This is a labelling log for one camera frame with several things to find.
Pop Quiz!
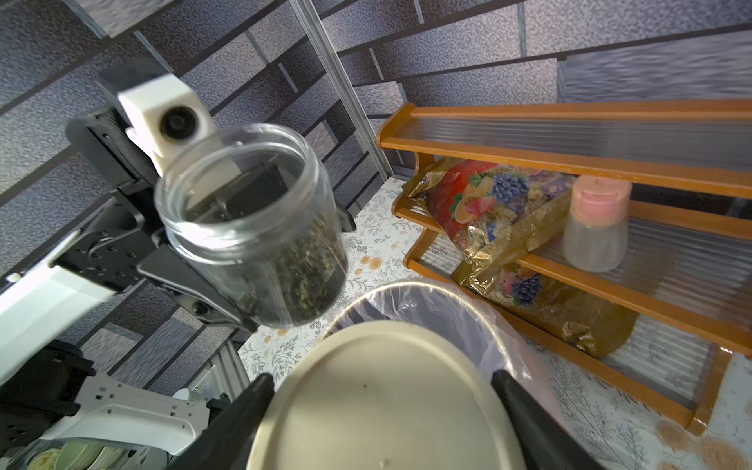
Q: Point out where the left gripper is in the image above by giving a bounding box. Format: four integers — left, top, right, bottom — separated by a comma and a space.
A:
49, 105, 356, 333

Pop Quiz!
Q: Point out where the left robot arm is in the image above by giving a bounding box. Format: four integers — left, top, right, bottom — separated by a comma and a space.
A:
1, 107, 356, 465

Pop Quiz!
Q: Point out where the floral table mat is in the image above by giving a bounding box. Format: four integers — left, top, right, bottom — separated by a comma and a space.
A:
239, 178, 751, 469

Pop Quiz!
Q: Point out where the clear plastic bin liner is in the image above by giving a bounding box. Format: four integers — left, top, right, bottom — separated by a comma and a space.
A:
323, 279, 565, 425

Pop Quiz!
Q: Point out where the colourful candy bag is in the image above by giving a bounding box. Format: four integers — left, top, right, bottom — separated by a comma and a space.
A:
403, 158, 638, 358

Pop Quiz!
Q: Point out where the wooden two-tier shelf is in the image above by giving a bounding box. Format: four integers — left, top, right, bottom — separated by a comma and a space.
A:
377, 100, 751, 435

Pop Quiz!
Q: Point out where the pink lidded plastic cup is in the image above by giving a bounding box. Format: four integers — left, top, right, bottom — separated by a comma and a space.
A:
562, 175, 632, 273

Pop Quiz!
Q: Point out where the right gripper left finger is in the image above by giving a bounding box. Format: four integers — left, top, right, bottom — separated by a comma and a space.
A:
168, 373, 274, 470

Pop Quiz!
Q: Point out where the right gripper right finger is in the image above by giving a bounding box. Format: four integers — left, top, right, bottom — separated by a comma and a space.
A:
491, 369, 604, 470

